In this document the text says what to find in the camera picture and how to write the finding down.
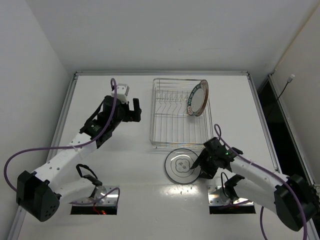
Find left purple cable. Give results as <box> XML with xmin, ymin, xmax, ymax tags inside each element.
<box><xmin>3</xmin><ymin>77</ymin><xmax>121</xmax><ymax>206</ymax></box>

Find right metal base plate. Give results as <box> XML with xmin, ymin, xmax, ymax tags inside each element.
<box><xmin>207</xmin><ymin>185</ymin><xmax>254</xmax><ymax>208</ymax></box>

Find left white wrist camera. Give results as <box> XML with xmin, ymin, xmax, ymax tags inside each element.
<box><xmin>116</xmin><ymin>83</ymin><xmax>130</xmax><ymax>104</ymax></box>

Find metal wire dish rack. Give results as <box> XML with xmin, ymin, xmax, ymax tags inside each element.
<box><xmin>149</xmin><ymin>78</ymin><xmax>214</xmax><ymax>150</ymax></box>

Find black wall cable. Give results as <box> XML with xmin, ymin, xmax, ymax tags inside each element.
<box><xmin>264</xmin><ymin>74</ymin><xmax>296</xmax><ymax>121</ymax></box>

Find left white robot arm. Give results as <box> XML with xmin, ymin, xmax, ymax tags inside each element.
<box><xmin>16</xmin><ymin>95</ymin><xmax>142</xmax><ymax>222</ymax></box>

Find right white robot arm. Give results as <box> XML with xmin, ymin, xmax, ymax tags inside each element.
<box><xmin>191</xmin><ymin>137</ymin><xmax>320</xmax><ymax>232</ymax></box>

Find red rimmed plate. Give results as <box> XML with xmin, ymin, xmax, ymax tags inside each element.
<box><xmin>186</xmin><ymin>79</ymin><xmax>209</xmax><ymax>117</ymax></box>

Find metal base plate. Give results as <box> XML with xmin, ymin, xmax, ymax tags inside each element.
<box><xmin>70</xmin><ymin>185</ymin><xmax>120</xmax><ymax>208</ymax></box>
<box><xmin>207</xmin><ymin>185</ymin><xmax>254</xmax><ymax>208</ymax></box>

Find green rimmed white plate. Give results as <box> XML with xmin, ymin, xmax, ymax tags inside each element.
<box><xmin>164</xmin><ymin>148</ymin><xmax>201</xmax><ymax>185</ymax></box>

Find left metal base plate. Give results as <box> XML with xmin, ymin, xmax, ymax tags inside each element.
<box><xmin>70</xmin><ymin>185</ymin><xmax>120</xmax><ymax>208</ymax></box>

